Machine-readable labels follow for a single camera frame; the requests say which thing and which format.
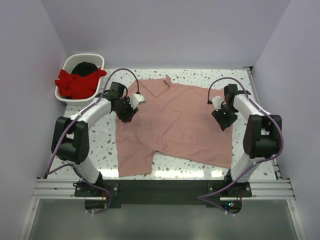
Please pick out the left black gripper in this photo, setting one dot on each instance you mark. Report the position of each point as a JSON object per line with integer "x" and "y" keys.
{"x": 127, "y": 114}

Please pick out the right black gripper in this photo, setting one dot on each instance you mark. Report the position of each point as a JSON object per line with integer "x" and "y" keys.
{"x": 224, "y": 119}

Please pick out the pink t shirt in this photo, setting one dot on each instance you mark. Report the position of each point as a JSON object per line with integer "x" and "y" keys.
{"x": 175, "y": 120}

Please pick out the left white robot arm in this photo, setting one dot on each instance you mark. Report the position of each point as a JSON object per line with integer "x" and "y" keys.
{"x": 71, "y": 142}

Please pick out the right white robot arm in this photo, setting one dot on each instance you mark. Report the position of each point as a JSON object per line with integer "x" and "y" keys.
{"x": 263, "y": 139}

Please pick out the red t shirt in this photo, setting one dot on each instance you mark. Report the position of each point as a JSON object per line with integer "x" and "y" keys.
{"x": 75, "y": 87}

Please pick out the black t shirt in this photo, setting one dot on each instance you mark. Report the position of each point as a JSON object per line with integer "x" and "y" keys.
{"x": 84, "y": 69}

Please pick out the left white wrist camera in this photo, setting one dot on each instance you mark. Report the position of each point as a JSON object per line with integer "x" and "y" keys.
{"x": 137, "y": 99}

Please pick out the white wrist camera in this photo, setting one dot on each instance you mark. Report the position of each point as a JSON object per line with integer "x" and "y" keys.
{"x": 137, "y": 99}
{"x": 218, "y": 103}

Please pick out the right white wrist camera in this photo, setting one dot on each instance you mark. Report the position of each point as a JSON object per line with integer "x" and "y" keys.
{"x": 218, "y": 103}

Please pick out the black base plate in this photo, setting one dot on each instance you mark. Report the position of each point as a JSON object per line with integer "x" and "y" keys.
{"x": 115, "y": 193}

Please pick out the aluminium frame rail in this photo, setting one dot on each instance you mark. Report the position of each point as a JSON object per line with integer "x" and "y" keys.
{"x": 262, "y": 190}

